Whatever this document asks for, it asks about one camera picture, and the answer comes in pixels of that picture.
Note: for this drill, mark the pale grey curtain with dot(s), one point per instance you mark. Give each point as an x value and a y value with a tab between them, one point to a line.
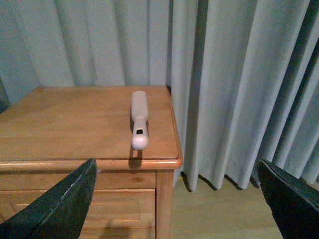
243	74

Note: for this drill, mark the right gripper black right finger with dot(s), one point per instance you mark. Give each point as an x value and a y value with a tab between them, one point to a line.
294	204

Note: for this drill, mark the white handheld lint roller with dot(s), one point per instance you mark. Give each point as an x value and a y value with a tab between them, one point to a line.
139	115

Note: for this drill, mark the wooden nightstand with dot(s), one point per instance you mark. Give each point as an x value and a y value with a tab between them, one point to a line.
53	130

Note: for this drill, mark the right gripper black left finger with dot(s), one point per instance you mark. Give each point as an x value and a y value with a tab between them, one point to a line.
60	212

